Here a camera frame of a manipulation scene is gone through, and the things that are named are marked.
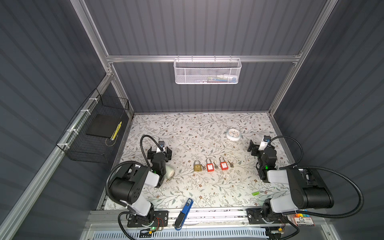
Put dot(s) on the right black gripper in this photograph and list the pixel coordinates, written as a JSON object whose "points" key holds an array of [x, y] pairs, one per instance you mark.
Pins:
{"points": [[256, 150]]}

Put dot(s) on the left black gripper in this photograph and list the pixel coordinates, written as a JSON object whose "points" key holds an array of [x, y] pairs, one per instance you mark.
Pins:
{"points": [[167, 156]]}

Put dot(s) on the brass padlock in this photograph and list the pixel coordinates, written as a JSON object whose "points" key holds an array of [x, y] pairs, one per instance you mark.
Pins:
{"points": [[198, 166]]}

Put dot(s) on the red padlock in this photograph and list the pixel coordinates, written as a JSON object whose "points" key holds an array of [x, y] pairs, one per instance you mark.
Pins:
{"points": [[209, 165], [223, 164]]}

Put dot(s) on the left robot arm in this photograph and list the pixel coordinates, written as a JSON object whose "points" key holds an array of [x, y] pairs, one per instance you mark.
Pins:
{"points": [[126, 181]]}

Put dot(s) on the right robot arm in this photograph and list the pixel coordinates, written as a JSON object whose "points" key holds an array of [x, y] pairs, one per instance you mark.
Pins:
{"points": [[307, 189]]}

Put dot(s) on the small key of right padlock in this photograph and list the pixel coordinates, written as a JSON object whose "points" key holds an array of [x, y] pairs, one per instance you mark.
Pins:
{"points": [[231, 163]]}

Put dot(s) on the green marker pen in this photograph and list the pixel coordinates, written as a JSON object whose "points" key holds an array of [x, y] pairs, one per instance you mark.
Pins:
{"points": [[263, 191]]}

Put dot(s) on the white round clock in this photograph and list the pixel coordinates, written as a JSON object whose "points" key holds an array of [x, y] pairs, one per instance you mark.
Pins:
{"points": [[233, 134]]}

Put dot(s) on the black pad in basket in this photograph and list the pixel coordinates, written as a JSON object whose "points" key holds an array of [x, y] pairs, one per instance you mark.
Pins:
{"points": [[103, 126]]}

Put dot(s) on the blue black utility knife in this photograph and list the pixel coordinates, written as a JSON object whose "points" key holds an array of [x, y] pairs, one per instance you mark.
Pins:
{"points": [[183, 214]]}

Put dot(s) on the coloured marker pack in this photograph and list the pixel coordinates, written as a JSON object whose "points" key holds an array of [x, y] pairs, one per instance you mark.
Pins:
{"points": [[301, 220]]}

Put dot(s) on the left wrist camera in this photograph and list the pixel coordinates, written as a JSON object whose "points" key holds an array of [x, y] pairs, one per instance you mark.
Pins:
{"points": [[161, 146]]}

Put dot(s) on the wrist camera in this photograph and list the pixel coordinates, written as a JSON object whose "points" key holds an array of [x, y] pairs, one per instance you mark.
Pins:
{"points": [[161, 146], [264, 143]]}

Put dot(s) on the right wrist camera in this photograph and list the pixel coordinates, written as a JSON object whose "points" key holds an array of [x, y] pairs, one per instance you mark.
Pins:
{"points": [[264, 143]]}

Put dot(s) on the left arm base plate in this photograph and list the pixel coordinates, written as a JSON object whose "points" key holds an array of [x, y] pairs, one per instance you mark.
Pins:
{"points": [[153, 219]]}

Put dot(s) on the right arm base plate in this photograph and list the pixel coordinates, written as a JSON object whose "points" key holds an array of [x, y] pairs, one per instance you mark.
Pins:
{"points": [[259, 216]]}

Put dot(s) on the black wire basket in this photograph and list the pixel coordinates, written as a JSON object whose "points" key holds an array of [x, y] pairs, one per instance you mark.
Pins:
{"points": [[83, 148]]}

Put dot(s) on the white wire mesh basket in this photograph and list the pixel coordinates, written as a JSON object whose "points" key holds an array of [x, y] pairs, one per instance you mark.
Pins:
{"points": [[210, 71]]}

